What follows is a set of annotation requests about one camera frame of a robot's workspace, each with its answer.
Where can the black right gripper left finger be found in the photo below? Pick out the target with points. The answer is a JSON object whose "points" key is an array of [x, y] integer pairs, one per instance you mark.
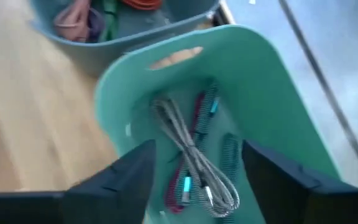
{"points": [[89, 199]]}

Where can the dark blue-grey plastic bin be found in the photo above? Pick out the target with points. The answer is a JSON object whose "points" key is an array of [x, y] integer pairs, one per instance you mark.
{"points": [[104, 53]]}

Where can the teal plastic bin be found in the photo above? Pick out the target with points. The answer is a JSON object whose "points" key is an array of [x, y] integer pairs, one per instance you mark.
{"points": [[259, 93]]}

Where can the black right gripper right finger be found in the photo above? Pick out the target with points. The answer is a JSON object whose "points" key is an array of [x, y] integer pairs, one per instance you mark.
{"points": [[306, 202]]}

